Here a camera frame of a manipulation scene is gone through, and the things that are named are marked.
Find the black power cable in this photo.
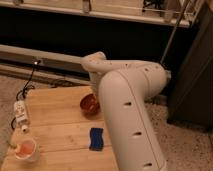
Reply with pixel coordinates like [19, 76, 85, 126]
[10, 59, 43, 131]

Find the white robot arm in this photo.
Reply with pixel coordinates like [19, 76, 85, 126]
[81, 52, 168, 171]

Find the dark cabinet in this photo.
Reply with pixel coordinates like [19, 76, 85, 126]
[167, 0, 213, 129]

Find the red ceramic bowl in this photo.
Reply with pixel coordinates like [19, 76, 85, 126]
[80, 93, 100, 115]

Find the clear cup with orange drink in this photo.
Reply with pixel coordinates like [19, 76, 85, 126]
[15, 139, 40, 162]

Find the blue sponge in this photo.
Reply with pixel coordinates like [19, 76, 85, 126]
[89, 127, 104, 151]

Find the metal pole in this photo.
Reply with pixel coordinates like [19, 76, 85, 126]
[160, 0, 190, 65]

